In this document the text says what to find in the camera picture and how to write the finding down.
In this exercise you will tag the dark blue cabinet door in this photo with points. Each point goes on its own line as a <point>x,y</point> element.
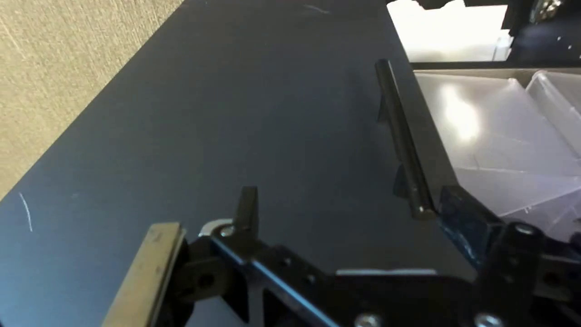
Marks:
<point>211,120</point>

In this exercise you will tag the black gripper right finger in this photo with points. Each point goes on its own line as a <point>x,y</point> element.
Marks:
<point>509,260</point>

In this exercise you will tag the clear acrylic box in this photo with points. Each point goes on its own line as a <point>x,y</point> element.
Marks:
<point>514,138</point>

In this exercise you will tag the light wooden block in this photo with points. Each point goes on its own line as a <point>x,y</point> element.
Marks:
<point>146,278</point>

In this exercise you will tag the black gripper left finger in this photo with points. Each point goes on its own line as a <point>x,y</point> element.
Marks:
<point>248,266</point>

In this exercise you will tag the white paper sheet in cabinet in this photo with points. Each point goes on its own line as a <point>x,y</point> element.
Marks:
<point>447,29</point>

